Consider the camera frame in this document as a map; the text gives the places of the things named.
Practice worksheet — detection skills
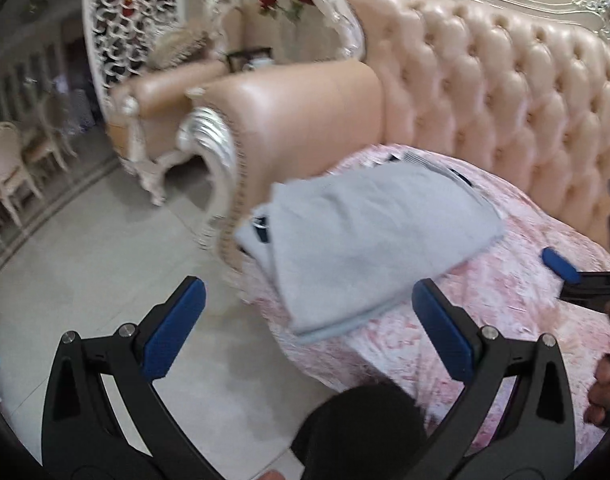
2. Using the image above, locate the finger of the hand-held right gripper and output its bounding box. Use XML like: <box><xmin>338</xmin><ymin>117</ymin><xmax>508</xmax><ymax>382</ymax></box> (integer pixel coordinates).
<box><xmin>541</xmin><ymin>246</ymin><xmax>610</xmax><ymax>313</ymax></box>

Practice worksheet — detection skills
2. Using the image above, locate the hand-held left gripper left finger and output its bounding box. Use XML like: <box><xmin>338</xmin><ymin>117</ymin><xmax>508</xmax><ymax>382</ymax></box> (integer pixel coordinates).
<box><xmin>41</xmin><ymin>275</ymin><xmax>220</xmax><ymax>480</ymax></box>

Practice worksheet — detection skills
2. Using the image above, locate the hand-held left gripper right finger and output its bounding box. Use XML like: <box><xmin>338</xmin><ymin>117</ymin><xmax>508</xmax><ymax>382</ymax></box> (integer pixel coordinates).
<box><xmin>411</xmin><ymin>276</ymin><xmax>578</xmax><ymax>480</ymax></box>

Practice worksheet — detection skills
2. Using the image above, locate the grey sweater with navy collar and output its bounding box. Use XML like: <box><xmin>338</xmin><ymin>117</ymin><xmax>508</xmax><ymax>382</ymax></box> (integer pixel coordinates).
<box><xmin>233</xmin><ymin>152</ymin><xmax>506</xmax><ymax>345</ymax></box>

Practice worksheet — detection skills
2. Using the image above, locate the person's right hand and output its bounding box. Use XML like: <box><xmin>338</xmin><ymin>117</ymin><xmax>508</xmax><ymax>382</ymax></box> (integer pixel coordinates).
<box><xmin>587</xmin><ymin>359</ymin><xmax>610</xmax><ymax>428</ymax></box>

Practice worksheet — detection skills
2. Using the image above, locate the pink floral blanket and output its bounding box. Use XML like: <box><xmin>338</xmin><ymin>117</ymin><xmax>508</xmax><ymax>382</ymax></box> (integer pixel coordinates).
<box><xmin>242</xmin><ymin>142</ymin><xmax>610</xmax><ymax>461</ymax></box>

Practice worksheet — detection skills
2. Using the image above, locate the person's black trouser leg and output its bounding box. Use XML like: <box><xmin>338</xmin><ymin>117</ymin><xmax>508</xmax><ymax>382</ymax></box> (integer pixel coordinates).
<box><xmin>290</xmin><ymin>379</ymin><xmax>429</xmax><ymax>480</ymax></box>

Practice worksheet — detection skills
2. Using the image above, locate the beige tufted leather sofa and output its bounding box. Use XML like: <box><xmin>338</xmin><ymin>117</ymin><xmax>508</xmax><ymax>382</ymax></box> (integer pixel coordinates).
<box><xmin>177</xmin><ymin>0</ymin><xmax>610</xmax><ymax>281</ymax></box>

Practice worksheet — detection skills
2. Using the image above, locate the cream dining chair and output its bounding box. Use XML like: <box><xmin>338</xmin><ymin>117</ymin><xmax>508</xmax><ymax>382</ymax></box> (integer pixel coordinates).
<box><xmin>0</xmin><ymin>122</ymin><xmax>43</xmax><ymax>231</ymax></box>
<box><xmin>22</xmin><ymin>95</ymin><xmax>80</xmax><ymax>171</ymax></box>

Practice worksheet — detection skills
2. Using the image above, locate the beige leather armchair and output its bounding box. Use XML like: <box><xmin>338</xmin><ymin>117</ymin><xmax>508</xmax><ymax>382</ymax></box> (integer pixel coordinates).
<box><xmin>107</xmin><ymin>0</ymin><xmax>246</xmax><ymax>206</ymax></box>

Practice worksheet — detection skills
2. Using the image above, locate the white lattice screen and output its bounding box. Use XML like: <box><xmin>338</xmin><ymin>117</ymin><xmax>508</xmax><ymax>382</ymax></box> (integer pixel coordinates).
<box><xmin>82</xmin><ymin>0</ymin><xmax>188</xmax><ymax>121</ymax></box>

